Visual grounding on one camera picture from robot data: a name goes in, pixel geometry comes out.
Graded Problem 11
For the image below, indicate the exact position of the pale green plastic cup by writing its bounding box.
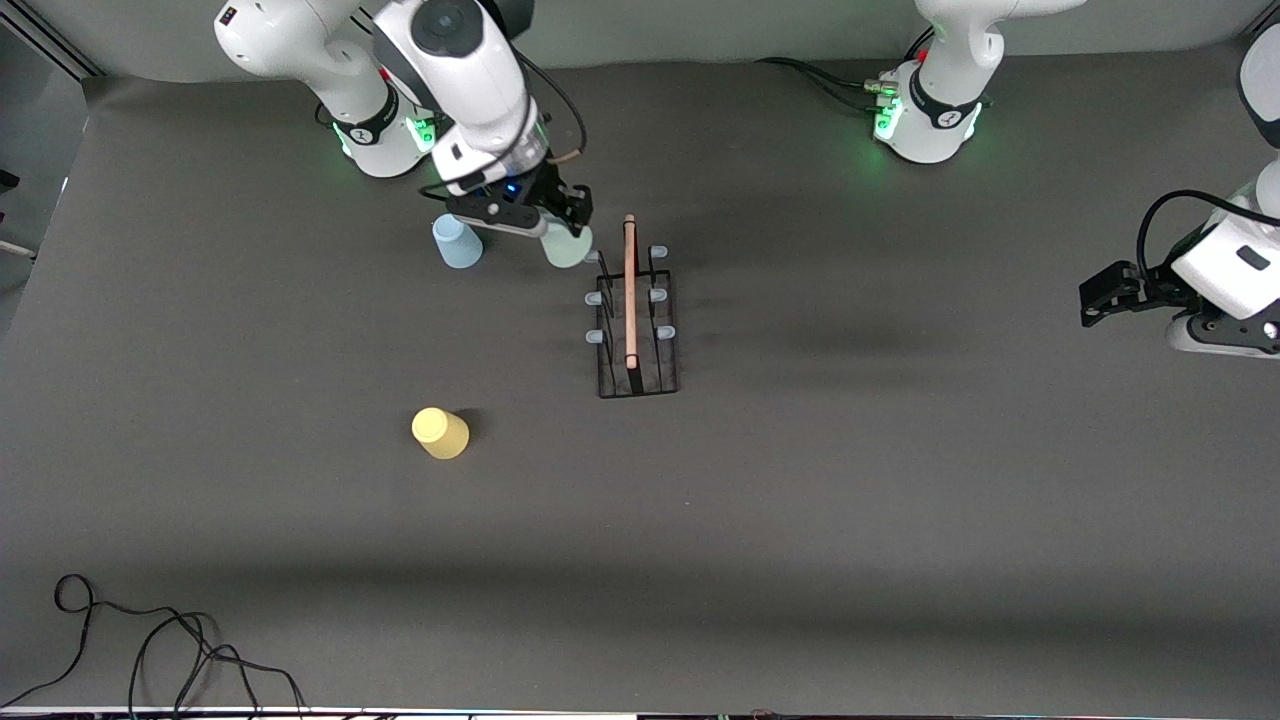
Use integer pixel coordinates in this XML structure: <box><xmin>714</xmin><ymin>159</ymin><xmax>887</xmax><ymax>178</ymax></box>
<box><xmin>540</xmin><ymin>222</ymin><xmax>593</xmax><ymax>269</ymax></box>

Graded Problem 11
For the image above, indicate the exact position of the black wire cup holder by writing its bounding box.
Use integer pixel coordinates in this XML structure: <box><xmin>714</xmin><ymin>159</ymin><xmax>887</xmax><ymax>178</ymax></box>
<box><xmin>584</xmin><ymin>213</ymin><xmax>679</xmax><ymax>399</ymax></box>

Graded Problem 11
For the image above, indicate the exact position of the yellow plastic cup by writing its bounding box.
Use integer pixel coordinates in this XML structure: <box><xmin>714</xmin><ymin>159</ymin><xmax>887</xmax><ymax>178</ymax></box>
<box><xmin>411</xmin><ymin>406</ymin><xmax>470</xmax><ymax>460</ymax></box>

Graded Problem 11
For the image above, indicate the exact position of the light blue plastic cup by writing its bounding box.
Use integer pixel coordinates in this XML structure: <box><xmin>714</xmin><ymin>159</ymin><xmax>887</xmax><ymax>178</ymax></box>
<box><xmin>431</xmin><ymin>214</ymin><xmax>484</xmax><ymax>269</ymax></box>

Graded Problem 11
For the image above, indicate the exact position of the black base cable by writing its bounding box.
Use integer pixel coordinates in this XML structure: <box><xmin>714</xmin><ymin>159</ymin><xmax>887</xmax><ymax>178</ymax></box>
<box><xmin>755</xmin><ymin>57</ymin><xmax>896</xmax><ymax>96</ymax></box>
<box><xmin>790</xmin><ymin>62</ymin><xmax>891</xmax><ymax>113</ymax></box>

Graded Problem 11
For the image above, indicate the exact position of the black diagonal rail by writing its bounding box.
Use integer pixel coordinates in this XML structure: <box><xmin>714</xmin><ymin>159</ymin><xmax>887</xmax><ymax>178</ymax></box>
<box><xmin>0</xmin><ymin>0</ymin><xmax>106</xmax><ymax>81</ymax></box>

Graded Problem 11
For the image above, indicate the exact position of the thin black cable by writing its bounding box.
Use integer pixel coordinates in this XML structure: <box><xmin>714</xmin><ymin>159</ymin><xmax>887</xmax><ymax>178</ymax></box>
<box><xmin>128</xmin><ymin>610</ymin><xmax>251</xmax><ymax>720</ymax></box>
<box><xmin>0</xmin><ymin>573</ymin><xmax>306</xmax><ymax>720</ymax></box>

